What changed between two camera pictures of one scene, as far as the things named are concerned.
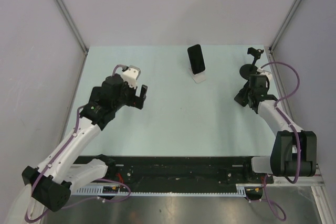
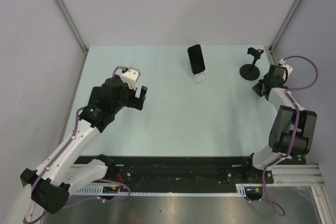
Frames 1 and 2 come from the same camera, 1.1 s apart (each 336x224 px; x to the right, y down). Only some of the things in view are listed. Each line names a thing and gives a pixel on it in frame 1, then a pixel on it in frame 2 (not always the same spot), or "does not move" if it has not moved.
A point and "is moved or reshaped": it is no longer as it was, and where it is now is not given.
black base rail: (139, 171) does not move
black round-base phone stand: (247, 70) does not move
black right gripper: (250, 88) → (267, 78)
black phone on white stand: (196, 59) does not move
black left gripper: (136, 101) does not move
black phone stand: (242, 98) is moved or reshaped
